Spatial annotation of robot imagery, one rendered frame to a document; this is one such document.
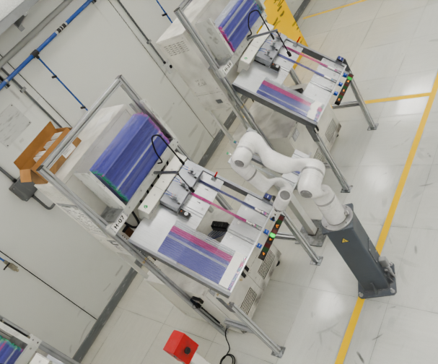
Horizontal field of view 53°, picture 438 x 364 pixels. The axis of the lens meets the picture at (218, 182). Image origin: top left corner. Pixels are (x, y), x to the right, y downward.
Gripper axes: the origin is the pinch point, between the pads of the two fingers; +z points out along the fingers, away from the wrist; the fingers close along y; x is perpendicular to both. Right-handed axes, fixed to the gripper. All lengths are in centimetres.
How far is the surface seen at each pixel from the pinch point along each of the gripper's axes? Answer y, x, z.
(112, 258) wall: -37, 121, 163
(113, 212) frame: -53, 87, -12
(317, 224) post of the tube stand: 45, -34, 65
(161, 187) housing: -20, 72, -6
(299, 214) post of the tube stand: 34, -17, 44
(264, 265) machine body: -9, -10, 62
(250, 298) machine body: -37, -12, 64
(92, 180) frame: -49, 100, -36
